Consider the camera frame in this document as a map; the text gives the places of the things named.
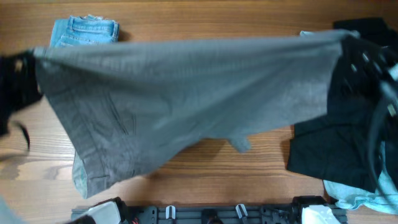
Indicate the folded blue denim jeans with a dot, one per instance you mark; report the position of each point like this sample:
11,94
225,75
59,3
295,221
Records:
87,30

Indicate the black garment under pile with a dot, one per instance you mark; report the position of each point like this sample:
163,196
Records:
334,146

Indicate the grey cotton shorts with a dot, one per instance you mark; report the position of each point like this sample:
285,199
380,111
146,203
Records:
128,108

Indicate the black garment at corner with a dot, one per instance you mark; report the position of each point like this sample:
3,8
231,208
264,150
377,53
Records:
373,29

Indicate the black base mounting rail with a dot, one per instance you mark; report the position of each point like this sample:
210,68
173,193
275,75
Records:
265,214

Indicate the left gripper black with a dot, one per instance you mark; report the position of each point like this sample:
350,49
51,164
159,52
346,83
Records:
19,83

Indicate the light blue garment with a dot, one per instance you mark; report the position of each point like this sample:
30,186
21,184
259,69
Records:
357,193

